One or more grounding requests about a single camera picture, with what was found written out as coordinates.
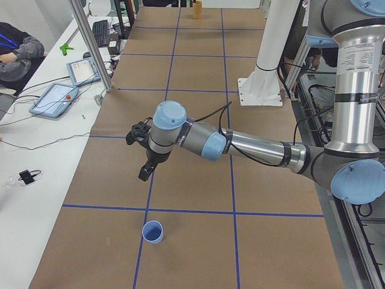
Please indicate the blue plastic cup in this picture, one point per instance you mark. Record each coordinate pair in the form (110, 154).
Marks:
(153, 232)

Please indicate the blue teach pendant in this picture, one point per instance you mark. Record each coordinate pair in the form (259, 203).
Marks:
(55, 101)
(83, 72)

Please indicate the black keyboard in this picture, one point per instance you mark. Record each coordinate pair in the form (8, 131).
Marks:
(100, 30)

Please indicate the black box on desk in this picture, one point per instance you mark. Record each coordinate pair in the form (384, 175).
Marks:
(115, 47)

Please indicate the green plastic clamp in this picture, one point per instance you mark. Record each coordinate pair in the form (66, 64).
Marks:
(64, 48)

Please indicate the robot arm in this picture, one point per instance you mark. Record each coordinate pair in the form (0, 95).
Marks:
(348, 165)

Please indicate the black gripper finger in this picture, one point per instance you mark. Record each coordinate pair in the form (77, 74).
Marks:
(147, 169)

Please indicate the near blue teach pendant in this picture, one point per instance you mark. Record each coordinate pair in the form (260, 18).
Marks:
(55, 101)

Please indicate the white camera mast pedestal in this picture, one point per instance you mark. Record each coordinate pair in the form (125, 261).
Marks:
(261, 88)

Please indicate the aluminium frame post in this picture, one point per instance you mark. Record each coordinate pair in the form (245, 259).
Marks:
(90, 42)

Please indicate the far blue teach pendant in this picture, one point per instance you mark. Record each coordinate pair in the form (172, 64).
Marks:
(83, 72)

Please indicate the small black adapter device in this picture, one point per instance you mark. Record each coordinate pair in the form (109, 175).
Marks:
(28, 176)

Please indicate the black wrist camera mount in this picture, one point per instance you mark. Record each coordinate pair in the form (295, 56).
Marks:
(139, 133)

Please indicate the seated person dark jacket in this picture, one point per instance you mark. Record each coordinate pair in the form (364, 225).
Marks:
(21, 56)

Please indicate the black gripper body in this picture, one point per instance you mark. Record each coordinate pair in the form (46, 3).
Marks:
(152, 157)

